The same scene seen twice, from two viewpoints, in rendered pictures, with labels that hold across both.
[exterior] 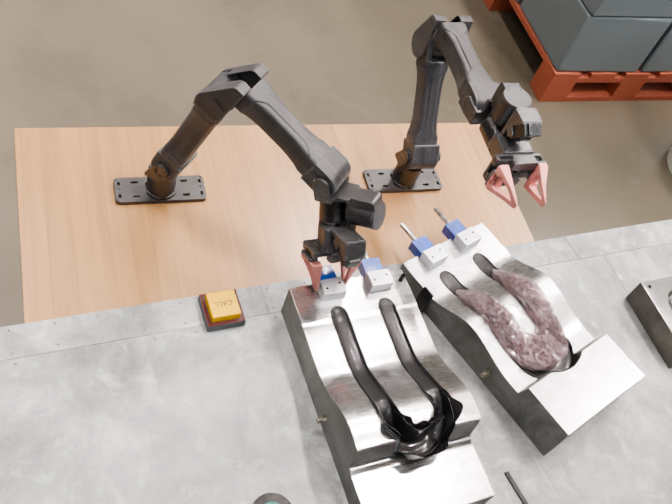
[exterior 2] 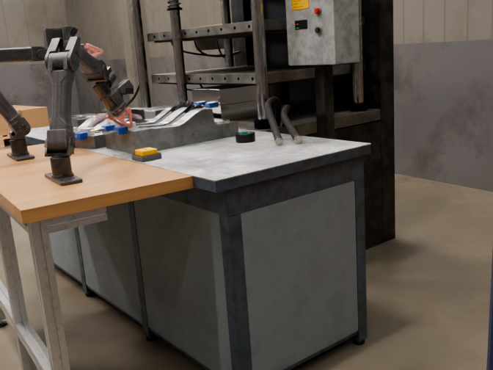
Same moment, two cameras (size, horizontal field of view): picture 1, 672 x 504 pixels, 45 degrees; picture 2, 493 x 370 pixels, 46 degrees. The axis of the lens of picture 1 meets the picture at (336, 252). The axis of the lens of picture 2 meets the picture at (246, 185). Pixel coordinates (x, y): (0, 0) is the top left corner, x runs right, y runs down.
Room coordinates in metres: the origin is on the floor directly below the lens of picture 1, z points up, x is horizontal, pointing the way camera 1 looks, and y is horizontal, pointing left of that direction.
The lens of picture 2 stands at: (0.49, 2.24, 1.18)
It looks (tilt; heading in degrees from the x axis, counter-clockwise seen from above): 14 degrees down; 271
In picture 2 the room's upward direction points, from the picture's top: 4 degrees counter-clockwise
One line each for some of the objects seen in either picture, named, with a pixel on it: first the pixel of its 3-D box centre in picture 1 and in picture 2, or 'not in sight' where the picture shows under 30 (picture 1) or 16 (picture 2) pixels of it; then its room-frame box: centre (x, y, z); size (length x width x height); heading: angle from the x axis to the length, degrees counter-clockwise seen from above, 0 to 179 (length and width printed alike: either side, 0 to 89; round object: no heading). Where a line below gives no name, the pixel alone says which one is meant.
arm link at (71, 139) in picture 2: (168, 161); (59, 147); (1.11, 0.41, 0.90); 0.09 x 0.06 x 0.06; 170
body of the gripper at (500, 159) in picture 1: (507, 157); not in sight; (1.21, -0.23, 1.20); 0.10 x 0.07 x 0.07; 123
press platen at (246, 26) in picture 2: not in sight; (249, 29); (0.46, -1.24, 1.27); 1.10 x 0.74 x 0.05; 128
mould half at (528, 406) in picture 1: (515, 324); (116, 126); (1.11, -0.43, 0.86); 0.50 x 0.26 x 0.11; 55
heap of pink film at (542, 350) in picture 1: (520, 314); (116, 117); (1.11, -0.42, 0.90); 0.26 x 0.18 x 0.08; 55
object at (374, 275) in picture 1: (369, 265); (106, 128); (1.08, -0.08, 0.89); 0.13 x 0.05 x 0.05; 38
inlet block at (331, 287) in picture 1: (322, 273); (118, 131); (1.01, 0.01, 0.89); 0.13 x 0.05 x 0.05; 38
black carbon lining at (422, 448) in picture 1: (396, 369); (166, 114); (0.84, -0.20, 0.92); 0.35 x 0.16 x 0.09; 38
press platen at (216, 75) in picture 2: not in sight; (252, 73); (0.46, -1.24, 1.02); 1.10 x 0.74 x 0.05; 128
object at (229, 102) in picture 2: not in sight; (241, 100); (0.54, -1.12, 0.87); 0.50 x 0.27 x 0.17; 38
